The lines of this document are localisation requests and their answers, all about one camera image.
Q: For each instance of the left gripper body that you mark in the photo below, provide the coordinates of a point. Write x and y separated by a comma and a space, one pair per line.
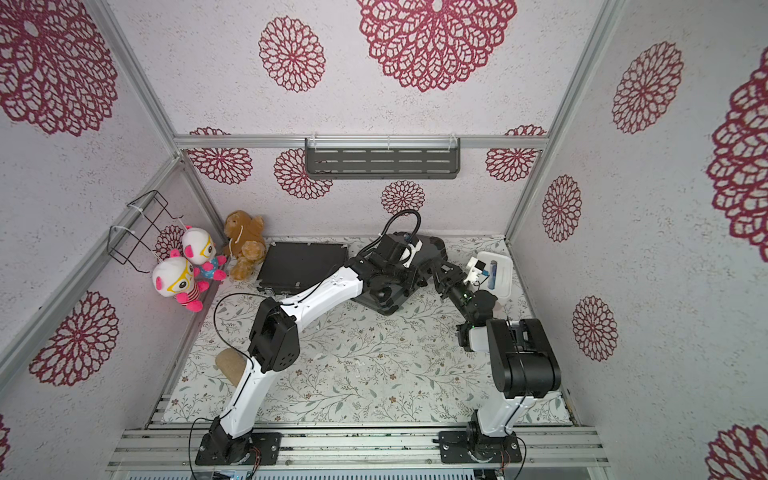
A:
400, 274

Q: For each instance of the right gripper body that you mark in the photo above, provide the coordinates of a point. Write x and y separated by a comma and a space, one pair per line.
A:
452, 280

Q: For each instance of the grey poker case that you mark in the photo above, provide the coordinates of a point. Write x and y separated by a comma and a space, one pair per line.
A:
399, 294

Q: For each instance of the black poker case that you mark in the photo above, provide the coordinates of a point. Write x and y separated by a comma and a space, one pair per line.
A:
292, 267

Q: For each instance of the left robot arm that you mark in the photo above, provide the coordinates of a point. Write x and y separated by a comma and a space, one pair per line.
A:
380, 278

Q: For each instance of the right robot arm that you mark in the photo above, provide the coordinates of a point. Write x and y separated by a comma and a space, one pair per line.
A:
523, 366

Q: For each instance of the white tissue box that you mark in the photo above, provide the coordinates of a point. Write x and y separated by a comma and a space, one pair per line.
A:
491, 272

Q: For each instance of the floral table mat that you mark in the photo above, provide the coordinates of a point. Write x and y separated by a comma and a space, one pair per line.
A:
355, 366

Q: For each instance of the brown teddy bear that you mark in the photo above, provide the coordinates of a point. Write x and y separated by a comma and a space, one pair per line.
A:
246, 245

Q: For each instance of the upper pink white plush doll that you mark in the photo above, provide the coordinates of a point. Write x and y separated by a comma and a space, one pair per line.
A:
199, 249

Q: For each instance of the pink white plush doll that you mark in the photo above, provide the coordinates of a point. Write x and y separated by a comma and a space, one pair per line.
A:
176, 277
199, 249

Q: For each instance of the lower pink white plush doll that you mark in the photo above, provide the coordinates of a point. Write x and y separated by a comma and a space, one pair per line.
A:
176, 277

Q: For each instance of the grey metal wall shelf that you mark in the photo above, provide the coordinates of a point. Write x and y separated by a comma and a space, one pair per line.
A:
382, 159

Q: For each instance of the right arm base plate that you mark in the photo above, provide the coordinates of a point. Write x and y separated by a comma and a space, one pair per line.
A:
459, 447

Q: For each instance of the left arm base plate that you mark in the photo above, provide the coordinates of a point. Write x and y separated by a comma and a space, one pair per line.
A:
264, 449

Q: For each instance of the black wire wall basket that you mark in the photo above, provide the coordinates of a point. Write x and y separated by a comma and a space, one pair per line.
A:
125, 241

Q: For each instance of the aluminium mounting rail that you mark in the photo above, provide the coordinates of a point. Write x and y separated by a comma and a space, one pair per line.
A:
359, 448

